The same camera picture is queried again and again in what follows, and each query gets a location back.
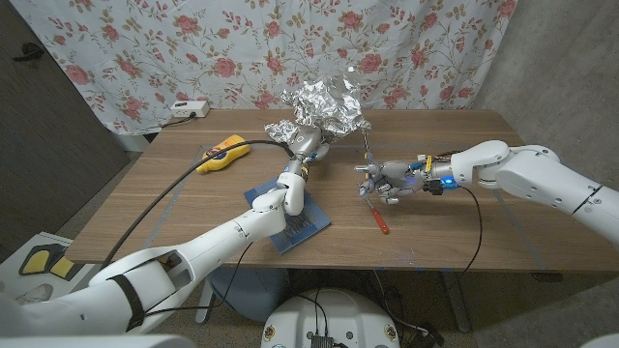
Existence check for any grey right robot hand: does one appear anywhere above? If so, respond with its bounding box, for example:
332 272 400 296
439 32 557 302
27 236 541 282
354 159 427 206

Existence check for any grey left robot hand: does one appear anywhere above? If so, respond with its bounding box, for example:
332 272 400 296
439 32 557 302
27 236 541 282
284 126 333 176

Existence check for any aluminum foil sheet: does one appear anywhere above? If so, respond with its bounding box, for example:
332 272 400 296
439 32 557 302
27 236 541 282
263 67 372 144

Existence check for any fork with red handle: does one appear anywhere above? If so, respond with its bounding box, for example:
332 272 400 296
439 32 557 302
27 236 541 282
368 196 391 236

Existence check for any blue notebook with gold lettering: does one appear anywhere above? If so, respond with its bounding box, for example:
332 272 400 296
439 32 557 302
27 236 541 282
243 176 333 256

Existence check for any yellow mustard bottle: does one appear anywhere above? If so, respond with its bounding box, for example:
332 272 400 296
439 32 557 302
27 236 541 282
194 133 251 175

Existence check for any white power strip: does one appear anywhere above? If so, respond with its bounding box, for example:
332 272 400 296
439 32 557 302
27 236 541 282
169 100 211 119

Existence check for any grey table leg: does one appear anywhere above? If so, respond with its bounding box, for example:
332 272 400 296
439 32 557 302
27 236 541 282
439 271 471 334

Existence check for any floral backdrop cloth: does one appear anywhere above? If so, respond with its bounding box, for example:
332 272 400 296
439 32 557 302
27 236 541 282
9 0 518 136

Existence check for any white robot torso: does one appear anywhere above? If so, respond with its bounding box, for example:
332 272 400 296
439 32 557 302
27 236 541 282
260 288 400 348

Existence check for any black device on floor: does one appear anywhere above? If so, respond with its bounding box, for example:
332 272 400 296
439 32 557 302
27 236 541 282
408 323 445 348

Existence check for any blue-grey stool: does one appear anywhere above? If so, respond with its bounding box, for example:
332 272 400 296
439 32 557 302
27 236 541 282
200 267 291 324

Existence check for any white floor board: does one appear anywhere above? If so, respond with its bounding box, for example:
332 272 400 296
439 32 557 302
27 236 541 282
0 231 101 304

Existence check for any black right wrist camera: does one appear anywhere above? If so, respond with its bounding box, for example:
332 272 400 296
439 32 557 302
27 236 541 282
423 177 458 197

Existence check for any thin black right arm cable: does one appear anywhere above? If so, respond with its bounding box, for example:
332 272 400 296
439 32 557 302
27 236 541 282
447 186 484 291

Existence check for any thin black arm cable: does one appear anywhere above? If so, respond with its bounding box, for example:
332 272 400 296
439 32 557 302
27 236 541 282
144 240 256 318
447 186 484 291

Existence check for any black power strip cable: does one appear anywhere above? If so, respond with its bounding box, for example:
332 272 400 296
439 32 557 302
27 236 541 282
162 111 197 130

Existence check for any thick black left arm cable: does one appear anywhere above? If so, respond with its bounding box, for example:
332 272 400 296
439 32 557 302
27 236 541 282
99 138 297 271

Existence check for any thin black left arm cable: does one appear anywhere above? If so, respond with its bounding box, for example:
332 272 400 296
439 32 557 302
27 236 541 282
144 240 256 318

